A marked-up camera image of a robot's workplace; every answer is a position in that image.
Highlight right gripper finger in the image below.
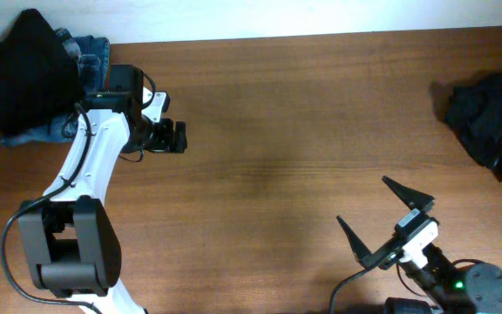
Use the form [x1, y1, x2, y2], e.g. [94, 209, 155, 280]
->
[336, 215, 371, 264]
[382, 176, 435, 213]

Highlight black jeans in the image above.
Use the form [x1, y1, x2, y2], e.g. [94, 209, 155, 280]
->
[0, 9, 85, 135]

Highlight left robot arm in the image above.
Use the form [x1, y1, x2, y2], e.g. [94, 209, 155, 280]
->
[0, 65, 187, 313]

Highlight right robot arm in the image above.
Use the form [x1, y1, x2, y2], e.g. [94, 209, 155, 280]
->
[329, 176, 502, 313]

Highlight folded blue denim jeans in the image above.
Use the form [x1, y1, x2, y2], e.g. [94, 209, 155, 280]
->
[0, 28, 110, 147]

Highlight dark navy crumpled garment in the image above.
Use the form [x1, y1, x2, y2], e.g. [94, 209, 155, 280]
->
[444, 72, 502, 180]

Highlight left black cable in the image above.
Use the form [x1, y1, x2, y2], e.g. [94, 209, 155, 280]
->
[0, 72, 159, 314]

